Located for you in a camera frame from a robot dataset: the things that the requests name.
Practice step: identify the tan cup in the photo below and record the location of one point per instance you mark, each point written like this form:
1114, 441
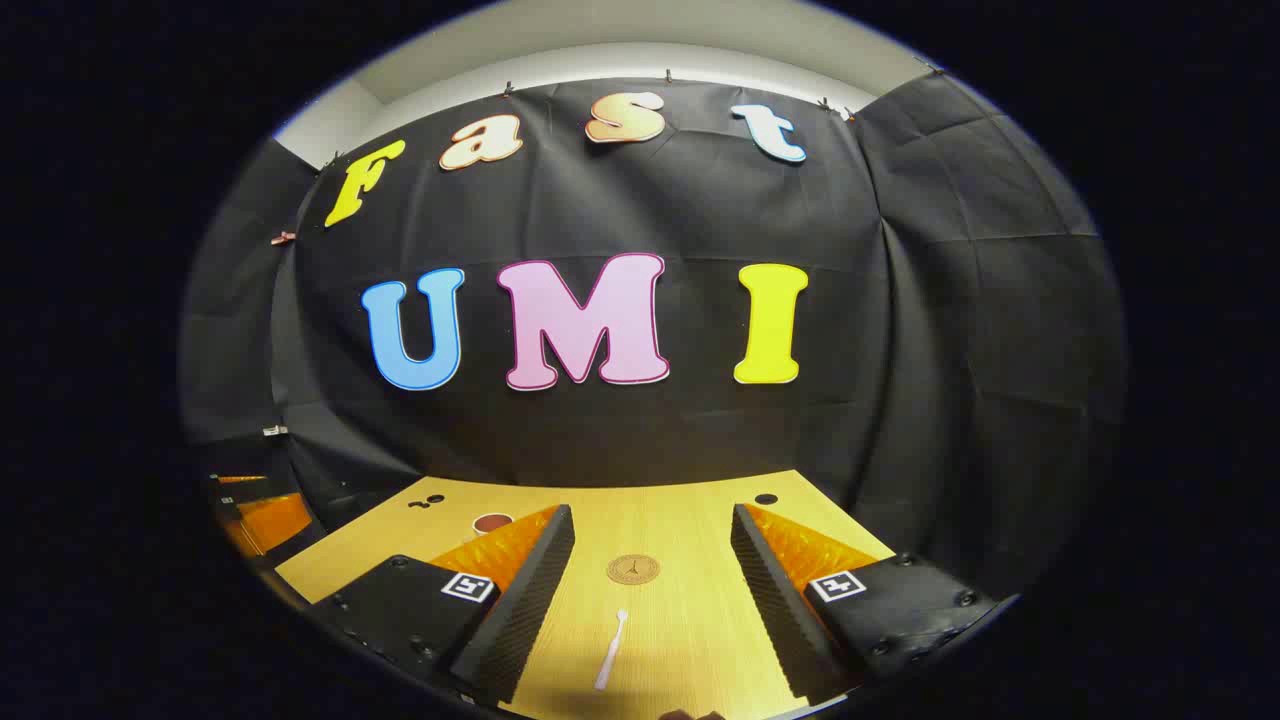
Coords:
492, 522

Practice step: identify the round brown coaster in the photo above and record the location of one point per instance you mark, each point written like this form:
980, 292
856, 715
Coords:
632, 569

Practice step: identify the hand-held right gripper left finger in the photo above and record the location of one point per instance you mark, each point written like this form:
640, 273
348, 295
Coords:
530, 600

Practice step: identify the black backdrop cloth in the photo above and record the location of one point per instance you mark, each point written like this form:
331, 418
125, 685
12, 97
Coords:
650, 210

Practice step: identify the white toothbrush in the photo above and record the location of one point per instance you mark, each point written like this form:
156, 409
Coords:
610, 650

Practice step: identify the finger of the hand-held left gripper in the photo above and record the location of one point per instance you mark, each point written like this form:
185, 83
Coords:
240, 487
272, 522

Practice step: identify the wooden desktop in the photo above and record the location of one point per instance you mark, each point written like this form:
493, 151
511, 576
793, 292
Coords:
660, 520

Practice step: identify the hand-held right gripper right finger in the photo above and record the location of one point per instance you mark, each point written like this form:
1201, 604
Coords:
775, 600

